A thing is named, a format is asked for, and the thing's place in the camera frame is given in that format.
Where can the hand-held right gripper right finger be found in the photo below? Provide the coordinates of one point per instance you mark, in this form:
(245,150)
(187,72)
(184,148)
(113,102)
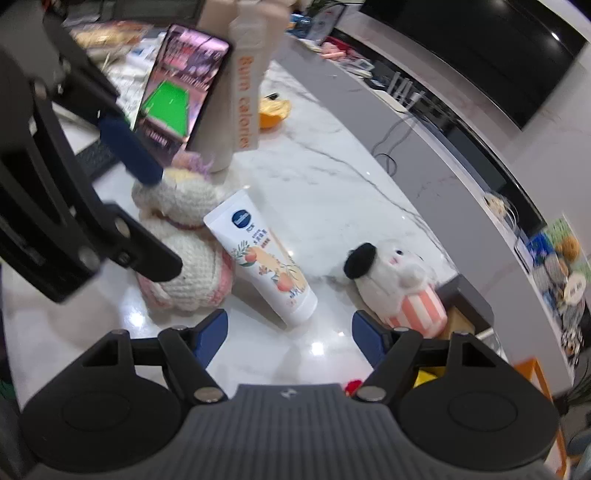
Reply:
(367,337)

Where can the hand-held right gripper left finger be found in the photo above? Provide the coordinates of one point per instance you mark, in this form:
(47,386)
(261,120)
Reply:
(214,333)

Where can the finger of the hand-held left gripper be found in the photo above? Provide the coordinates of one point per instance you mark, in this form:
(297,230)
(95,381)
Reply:
(131,147)
(147,258)

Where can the white pink crochet doll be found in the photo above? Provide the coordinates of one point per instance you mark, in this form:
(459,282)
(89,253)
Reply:
(194,277)

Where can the white plush dog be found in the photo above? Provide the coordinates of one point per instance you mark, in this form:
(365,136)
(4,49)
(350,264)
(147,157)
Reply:
(397,277)

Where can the yellow toy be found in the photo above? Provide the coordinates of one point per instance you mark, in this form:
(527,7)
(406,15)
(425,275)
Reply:
(425,376)

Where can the brown cardboard box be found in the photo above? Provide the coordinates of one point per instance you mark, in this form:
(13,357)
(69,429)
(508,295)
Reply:
(458,321)

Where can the orange storage bin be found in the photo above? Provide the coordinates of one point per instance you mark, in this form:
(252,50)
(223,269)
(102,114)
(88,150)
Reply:
(535,374)

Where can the black keyboard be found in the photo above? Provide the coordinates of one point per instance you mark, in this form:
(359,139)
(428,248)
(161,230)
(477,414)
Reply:
(94,159)

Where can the red small item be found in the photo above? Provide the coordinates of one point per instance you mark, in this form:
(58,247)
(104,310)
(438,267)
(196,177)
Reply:
(354,386)

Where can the white hand cream tube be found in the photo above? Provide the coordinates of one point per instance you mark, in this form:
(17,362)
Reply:
(268,267)

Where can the blue white box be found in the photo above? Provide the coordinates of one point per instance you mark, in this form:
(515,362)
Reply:
(143,54)

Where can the black smartphone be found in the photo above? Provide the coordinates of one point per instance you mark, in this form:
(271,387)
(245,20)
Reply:
(184,69)

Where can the dark grey box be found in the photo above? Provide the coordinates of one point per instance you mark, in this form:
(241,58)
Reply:
(464,295)

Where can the food package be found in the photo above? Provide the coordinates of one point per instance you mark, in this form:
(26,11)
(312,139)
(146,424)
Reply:
(111,33)

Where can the orange fruit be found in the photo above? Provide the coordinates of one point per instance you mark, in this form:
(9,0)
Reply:
(273,115)

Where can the beige water bottle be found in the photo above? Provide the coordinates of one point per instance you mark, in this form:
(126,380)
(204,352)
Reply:
(249,46)

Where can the covered white bowl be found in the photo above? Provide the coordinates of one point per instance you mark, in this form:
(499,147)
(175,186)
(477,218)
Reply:
(496,203)

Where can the black white striped item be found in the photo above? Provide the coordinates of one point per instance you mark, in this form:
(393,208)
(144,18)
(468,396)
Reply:
(575,327)

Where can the round white hand fan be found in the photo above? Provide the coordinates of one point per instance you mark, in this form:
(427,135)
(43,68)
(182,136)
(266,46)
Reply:
(576,287)

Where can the brown teddy bear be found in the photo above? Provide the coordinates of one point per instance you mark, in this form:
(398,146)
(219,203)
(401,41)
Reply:
(568,245)

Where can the pink small item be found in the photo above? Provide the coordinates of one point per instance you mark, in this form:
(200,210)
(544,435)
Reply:
(333,49)

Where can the tablet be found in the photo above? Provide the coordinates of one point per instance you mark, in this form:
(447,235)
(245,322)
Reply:
(325,23)

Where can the white router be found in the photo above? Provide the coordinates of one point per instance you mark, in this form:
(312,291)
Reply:
(406,94)

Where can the black television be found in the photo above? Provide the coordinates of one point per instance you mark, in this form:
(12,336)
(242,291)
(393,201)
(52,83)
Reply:
(485,46)

